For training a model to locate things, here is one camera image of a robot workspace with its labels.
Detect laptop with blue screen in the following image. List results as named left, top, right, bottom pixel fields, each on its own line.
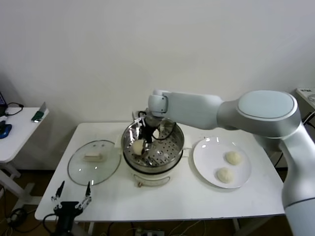
left=0, top=90, right=7, bottom=116

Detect blue small device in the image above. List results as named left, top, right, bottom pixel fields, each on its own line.
left=0, top=124, right=13, bottom=140

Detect white shelf table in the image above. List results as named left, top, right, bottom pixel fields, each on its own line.
left=295, top=88, right=315, bottom=128

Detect stainless steel steamer basket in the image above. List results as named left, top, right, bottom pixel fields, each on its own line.
left=122, top=116, right=185, bottom=173

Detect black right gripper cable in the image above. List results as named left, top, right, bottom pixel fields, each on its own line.
left=137, top=110, right=149, bottom=142

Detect cream electric cooking pot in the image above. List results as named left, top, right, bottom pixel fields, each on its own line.
left=114, top=134, right=192, bottom=189

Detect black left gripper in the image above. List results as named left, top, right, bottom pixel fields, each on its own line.
left=50, top=180, right=93, bottom=236

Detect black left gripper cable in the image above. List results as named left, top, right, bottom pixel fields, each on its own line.
left=43, top=212, right=60, bottom=236

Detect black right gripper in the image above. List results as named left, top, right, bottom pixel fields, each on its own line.
left=141, top=122, right=156, bottom=158

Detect black cable with plug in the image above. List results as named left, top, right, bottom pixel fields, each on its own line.
left=4, top=102, right=25, bottom=118

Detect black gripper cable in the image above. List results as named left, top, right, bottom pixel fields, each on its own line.
left=43, top=212, right=60, bottom=236
left=137, top=110, right=149, bottom=142

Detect white power strip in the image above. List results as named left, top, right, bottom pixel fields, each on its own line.
left=135, top=228, right=165, bottom=236

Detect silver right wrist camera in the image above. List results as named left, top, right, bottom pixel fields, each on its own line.
left=132, top=111, right=147, bottom=126

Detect white side table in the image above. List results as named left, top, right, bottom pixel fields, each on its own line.
left=0, top=107, right=50, bottom=206

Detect white work table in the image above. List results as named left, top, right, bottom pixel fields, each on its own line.
left=34, top=119, right=298, bottom=236

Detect black power cable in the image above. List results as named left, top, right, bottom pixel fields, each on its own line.
left=274, top=112, right=315, bottom=168

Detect round glass pot lid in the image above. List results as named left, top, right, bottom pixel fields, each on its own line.
left=67, top=140, right=122, bottom=186

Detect grey floor plug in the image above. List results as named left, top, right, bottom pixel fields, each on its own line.
left=7, top=208, right=28, bottom=228

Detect white round plate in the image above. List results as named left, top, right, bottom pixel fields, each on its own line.
left=192, top=136, right=253, bottom=189

